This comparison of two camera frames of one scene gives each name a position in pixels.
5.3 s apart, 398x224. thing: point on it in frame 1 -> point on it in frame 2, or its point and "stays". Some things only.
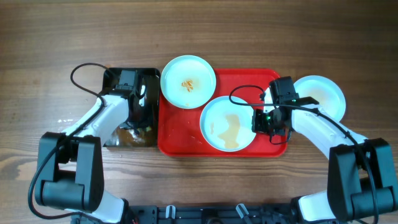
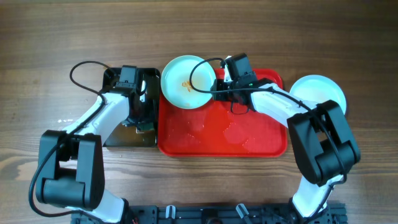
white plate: (325, 92) stays
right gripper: (258, 127) -> (219, 84)
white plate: (188, 81) stays
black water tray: (148, 86) stays
